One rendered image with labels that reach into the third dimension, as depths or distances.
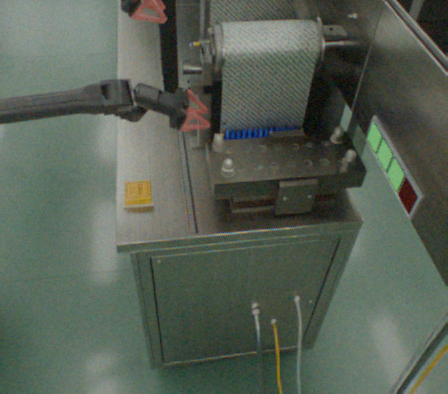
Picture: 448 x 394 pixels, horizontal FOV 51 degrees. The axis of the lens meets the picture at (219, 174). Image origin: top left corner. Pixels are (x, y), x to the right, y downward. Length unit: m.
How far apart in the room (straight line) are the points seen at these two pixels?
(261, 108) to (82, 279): 1.31
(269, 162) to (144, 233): 0.37
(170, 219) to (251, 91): 0.40
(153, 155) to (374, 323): 1.28
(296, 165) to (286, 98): 0.18
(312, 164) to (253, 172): 0.16
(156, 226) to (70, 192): 1.42
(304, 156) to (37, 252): 1.52
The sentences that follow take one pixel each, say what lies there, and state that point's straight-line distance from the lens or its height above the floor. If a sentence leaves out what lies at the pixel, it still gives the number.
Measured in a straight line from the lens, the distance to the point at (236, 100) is 1.24.
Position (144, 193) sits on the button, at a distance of 1.28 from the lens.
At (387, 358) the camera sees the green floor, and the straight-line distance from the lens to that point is 2.17.
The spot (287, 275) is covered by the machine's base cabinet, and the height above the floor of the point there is 0.66.
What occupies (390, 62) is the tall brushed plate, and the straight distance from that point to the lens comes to 1.06.
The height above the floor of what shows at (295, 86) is 1.17.
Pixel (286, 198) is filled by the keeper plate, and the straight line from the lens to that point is 1.21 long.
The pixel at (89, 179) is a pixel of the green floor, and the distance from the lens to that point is 2.66.
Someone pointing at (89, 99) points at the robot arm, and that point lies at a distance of 1.13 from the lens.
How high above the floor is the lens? 1.87
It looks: 46 degrees down
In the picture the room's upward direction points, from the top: 3 degrees clockwise
